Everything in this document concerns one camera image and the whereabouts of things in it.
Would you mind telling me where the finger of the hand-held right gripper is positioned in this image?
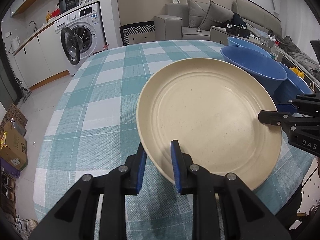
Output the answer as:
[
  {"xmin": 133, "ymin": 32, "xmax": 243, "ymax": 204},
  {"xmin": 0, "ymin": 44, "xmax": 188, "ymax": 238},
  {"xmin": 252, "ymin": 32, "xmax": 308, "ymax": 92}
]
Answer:
[
  {"xmin": 258, "ymin": 110, "xmax": 300, "ymax": 130},
  {"xmin": 276, "ymin": 94, "xmax": 320, "ymax": 117}
]

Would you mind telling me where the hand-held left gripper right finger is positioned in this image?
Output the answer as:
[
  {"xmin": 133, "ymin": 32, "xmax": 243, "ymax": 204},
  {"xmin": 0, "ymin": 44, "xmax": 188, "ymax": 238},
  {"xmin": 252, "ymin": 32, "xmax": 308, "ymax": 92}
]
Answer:
[{"xmin": 170, "ymin": 140, "xmax": 285, "ymax": 240}]

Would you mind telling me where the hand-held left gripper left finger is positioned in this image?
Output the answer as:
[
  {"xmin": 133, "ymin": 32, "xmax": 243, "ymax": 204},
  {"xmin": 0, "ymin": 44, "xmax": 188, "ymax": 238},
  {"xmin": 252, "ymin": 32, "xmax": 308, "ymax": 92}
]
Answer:
[{"xmin": 30, "ymin": 142, "xmax": 148, "ymax": 240}]

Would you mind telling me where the small blue bowl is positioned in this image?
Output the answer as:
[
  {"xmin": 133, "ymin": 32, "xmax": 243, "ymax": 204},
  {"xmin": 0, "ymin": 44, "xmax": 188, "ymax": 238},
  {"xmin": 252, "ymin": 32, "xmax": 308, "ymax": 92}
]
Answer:
[{"xmin": 275, "ymin": 62, "xmax": 311, "ymax": 105}]

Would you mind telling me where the large blue bowl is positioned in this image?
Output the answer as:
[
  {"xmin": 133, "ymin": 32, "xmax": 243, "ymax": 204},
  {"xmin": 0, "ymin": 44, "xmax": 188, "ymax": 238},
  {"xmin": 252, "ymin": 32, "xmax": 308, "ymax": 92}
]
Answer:
[
  {"xmin": 227, "ymin": 37, "xmax": 272, "ymax": 58},
  {"xmin": 220, "ymin": 45, "xmax": 288, "ymax": 93}
]

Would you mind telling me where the large beige plate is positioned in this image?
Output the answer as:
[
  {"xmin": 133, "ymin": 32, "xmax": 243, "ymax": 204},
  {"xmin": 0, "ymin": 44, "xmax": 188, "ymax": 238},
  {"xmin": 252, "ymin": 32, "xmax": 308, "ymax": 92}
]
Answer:
[{"xmin": 136, "ymin": 58, "xmax": 283, "ymax": 192}]

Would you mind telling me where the yellow plastic bag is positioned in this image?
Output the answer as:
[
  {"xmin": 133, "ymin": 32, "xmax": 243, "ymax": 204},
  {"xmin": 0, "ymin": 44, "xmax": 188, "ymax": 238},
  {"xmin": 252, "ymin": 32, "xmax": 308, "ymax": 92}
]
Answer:
[{"xmin": 290, "ymin": 66, "xmax": 306, "ymax": 79}]

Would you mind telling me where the grey blanket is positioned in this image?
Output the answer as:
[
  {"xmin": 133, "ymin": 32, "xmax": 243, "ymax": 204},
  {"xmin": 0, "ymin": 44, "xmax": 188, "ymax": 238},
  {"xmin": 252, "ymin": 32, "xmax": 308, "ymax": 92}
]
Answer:
[{"xmin": 282, "ymin": 35, "xmax": 320, "ymax": 74}]

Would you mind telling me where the clear plastic bottle red cap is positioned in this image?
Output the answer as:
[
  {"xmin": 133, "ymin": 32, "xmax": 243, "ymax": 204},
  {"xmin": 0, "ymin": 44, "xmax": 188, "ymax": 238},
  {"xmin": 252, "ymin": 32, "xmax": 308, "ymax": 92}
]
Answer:
[{"xmin": 270, "ymin": 41, "xmax": 280, "ymax": 61}]

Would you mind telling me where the teal checkered tablecloth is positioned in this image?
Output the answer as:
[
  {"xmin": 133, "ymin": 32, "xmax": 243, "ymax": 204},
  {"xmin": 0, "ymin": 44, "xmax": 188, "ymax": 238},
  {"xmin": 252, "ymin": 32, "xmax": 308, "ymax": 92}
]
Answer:
[{"xmin": 34, "ymin": 40, "xmax": 315, "ymax": 240}]

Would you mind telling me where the black box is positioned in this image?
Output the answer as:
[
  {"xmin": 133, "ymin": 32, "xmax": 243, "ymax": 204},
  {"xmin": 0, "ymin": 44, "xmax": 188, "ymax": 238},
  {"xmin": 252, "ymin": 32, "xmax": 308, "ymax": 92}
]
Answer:
[{"xmin": 226, "ymin": 22, "xmax": 251, "ymax": 37}]

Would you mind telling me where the grey side cabinet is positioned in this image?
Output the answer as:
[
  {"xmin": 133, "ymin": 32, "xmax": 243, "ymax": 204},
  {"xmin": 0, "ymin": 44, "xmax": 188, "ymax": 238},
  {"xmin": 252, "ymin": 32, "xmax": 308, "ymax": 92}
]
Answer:
[{"xmin": 210, "ymin": 26, "xmax": 273, "ymax": 53}]

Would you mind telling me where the dark blue bag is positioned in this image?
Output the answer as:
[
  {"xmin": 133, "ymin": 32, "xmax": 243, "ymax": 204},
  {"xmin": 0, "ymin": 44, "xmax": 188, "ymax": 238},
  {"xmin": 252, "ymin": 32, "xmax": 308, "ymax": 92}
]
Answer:
[{"xmin": 231, "ymin": 12, "xmax": 247, "ymax": 27}]

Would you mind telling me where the grey sofa cushion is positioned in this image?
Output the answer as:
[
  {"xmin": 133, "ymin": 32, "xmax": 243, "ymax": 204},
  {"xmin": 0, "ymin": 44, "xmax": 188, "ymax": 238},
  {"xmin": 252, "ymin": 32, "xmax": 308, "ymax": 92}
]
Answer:
[
  {"xmin": 200, "ymin": 0, "xmax": 234, "ymax": 32},
  {"xmin": 186, "ymin": 0, "xmax": 209, "ymax": 29}
]

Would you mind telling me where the white sneaker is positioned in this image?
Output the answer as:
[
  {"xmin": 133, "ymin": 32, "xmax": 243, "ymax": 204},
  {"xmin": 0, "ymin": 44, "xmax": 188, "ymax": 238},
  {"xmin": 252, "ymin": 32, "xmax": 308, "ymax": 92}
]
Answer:
[{"xmin": 15, "ymin": 217, "xmax": 38, "ymax": 233}]

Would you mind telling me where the brown cardboard box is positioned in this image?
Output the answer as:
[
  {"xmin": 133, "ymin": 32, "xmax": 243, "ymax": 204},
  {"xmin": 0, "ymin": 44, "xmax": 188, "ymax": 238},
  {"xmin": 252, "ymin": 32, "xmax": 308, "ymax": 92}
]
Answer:
[{"xmin": 0, "ymin": 121, "xmax": 28, "ymax": 172}]

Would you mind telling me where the grey sofa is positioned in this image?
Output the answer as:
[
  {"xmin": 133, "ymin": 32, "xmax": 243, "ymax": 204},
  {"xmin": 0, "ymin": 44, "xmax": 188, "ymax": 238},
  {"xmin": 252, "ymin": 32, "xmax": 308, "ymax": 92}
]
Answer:
[{"xmin": 154, "ymin": 0, "xmax": 320, "ymax": 68}]

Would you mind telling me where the patterned cardboard box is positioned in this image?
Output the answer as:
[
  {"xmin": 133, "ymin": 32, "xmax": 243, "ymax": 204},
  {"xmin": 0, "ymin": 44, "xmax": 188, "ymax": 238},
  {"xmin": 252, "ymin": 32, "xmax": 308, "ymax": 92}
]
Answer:
[{"xmin": 0, "ymin": 103, "xmax": 28, "ymax": 130}]

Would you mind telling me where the upright vacuum cleaner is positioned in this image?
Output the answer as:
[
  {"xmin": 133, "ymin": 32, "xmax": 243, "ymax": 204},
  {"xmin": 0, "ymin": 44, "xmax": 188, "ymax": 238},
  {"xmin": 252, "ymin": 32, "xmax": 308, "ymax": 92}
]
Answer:
[{"xmin": 16, "ymin": 77, "xmax": 32, "ymax": 103}]

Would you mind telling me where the chair with patterned back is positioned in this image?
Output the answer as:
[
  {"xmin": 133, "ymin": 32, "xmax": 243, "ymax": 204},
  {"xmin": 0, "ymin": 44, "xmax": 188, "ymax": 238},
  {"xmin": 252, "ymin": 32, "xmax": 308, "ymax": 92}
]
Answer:
[{"xmin": 119, "ymin": 21, "xmax": 157, "ymax": 47}]

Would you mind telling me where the white kitchen counter cabinet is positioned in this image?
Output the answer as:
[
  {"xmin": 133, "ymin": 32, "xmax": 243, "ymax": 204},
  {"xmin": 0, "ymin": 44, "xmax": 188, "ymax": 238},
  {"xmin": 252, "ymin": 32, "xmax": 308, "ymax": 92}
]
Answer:
[{"xmin": 12, "ymin": 25, "xmax": 71, "ymax": 91}]

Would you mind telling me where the white washing machine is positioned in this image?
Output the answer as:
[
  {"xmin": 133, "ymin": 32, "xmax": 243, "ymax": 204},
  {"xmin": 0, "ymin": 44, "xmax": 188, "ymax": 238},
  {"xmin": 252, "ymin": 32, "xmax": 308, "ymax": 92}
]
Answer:
[{"xmin": 54, "ymin": 2, "xmax": 106, "ymax": 67}]

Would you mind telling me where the white electric kettle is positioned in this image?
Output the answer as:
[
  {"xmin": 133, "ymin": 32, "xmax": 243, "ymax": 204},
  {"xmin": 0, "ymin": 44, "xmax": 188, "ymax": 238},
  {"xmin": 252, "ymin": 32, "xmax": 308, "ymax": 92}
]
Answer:
[{"xmin": 11, "ymin": 36, "xmax": 21, "ymax": 52}]

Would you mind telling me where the black pressure cooker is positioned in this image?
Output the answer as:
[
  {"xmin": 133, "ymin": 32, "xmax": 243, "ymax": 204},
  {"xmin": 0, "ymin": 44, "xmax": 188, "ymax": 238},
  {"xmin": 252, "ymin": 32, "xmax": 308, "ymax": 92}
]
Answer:
[{"xmin": 57, "ymin": 0, "xmax": 81, "ymax": 13}]

